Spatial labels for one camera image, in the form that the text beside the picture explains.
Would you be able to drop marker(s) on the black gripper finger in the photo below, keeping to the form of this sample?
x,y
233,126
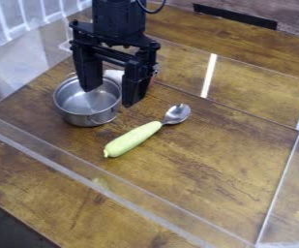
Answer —
x,y
135,81
88,67

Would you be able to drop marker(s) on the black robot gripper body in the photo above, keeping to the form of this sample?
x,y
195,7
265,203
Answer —
x,y
114,36

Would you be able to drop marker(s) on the green handled metal spoon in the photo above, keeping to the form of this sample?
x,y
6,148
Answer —
x,y
136,136

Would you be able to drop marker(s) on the red and white toy mushroom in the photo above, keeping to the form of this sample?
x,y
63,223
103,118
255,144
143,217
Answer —
x,y
114,74

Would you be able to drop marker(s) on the small stainless steel pot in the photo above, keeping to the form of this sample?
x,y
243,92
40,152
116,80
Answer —
x,y
87,109

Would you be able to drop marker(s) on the black strip on table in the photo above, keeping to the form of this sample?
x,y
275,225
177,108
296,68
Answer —
x,y
243,18

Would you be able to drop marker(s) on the clear acrylic enclosure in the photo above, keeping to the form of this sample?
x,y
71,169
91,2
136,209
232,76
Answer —
x,y
209,183

